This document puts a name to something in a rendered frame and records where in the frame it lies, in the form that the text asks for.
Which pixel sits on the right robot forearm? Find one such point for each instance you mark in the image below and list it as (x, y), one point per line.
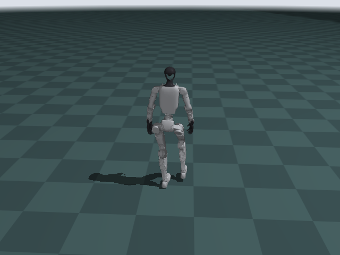
(190, 115)

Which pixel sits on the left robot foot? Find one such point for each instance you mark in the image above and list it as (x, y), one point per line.
(164, 184)

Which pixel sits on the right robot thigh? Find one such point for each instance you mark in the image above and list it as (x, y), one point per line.
(178, 129)

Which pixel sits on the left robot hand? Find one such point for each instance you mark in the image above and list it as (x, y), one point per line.
(149, 127)

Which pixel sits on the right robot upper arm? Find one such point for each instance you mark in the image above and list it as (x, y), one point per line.
(183, 91)

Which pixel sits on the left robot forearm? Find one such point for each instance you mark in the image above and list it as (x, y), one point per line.
(149, 114)

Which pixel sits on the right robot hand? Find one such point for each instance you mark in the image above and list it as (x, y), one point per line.
(191, 127)

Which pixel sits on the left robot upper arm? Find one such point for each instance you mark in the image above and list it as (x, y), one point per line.
(153, 96)

